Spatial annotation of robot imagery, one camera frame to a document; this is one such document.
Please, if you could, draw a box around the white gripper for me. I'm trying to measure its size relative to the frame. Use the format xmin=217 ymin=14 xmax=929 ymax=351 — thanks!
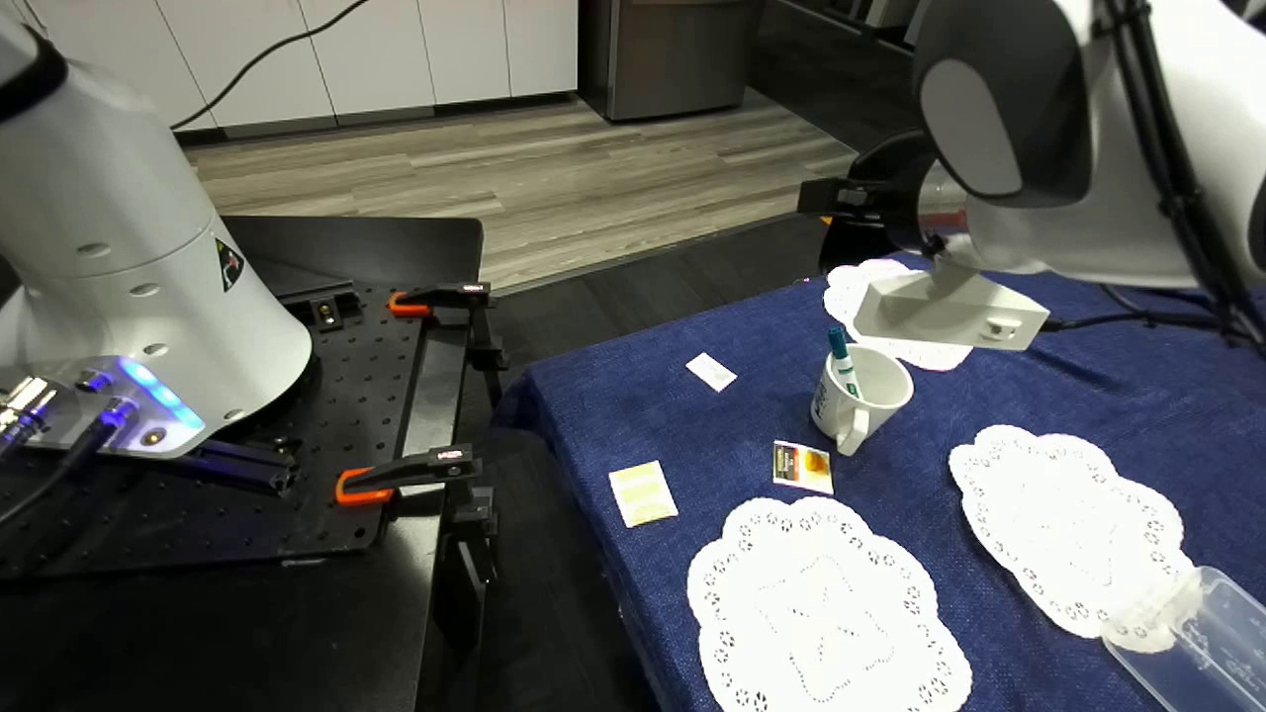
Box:
xmin=850 ymin=236 xmax=1057 ymax=356

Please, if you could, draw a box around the green marker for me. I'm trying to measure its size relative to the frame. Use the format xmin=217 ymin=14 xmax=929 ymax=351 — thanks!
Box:
xmin=825 ymin=333 xmax=861 ymax=395

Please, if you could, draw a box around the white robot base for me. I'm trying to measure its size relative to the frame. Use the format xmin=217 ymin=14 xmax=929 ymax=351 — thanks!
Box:
xmin=0 ymin=14 xmax=312 ymax=458

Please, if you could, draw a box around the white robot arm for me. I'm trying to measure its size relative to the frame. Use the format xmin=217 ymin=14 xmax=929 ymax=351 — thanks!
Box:
xmin=854 ymin=0 xmax=1266 ymax=351

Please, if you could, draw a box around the white ceramic mug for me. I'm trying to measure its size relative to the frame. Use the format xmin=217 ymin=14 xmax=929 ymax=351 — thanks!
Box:
xmin=809 ymin=350 xmax=915 ymax=457

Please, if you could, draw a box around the white doily near mug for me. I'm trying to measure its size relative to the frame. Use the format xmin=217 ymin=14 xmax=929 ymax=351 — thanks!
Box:
xmin=684 ymin=500 xmax=971 ymax=712

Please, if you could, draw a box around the white doily far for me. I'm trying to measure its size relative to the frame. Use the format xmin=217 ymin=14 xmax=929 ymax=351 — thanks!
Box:
xmin=821 ymin=256 xmax=971 ymax=371

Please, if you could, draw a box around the black office chair right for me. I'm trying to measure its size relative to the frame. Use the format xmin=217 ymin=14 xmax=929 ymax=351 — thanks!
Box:
xmin=795 ymin=132 xmax=948 ymax=269

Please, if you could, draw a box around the small picture card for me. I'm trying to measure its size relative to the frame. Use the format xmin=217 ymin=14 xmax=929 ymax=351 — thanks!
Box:
xmin=771 ymin=441 xmax=834 ymax=495

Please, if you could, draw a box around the small white paper slip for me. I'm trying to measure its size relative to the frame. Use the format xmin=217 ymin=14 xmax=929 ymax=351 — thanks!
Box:
xmin=684 ymin=351 xmax=734 ymax=392

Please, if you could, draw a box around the white doily middle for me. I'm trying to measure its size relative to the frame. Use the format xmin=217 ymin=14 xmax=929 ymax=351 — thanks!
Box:
xmin=948 ymin=424 xmax=1193 ymax=654

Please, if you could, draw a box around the blue tablecloth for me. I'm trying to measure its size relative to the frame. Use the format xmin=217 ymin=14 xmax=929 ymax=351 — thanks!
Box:
xmin=502 ymin=279 xmax=1266 ymax=712

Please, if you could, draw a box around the pale yellow sticky note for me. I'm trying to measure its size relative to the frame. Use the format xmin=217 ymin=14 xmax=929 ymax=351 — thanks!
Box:
xmin=609 ymin=463 xmax=675 ymax=525

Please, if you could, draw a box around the stainless steel appliance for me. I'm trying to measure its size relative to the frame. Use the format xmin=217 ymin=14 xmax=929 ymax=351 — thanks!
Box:
xmin=578 ymin=0 xmax=759 ymax=123

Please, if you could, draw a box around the clear plastic container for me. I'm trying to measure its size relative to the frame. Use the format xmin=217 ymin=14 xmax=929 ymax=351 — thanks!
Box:
xmin=1102 ymin=567 xmax=1266 ymax=712

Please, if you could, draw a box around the orange black clamp far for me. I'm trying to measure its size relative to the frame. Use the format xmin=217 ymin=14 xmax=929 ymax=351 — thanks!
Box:
xmin=385 ymin=280 xmax=507 ymax=371

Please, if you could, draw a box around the orange black clamp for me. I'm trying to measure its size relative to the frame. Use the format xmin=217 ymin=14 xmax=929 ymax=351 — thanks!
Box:
xmin=333 ymin=442 xmax=499 ymax=525
xmin=385 ymin=280 xmax=507 ymax=371

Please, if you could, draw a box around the orange black clamp near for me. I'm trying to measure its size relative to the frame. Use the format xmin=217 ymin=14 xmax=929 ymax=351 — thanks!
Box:
xmin=333 ymin=442 xmax=499 ymax=525

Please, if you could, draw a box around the black perforated mounting board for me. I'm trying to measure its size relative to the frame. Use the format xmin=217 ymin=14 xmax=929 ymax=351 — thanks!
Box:
xmin=0 ymin=291 xmax=427 ymax=581

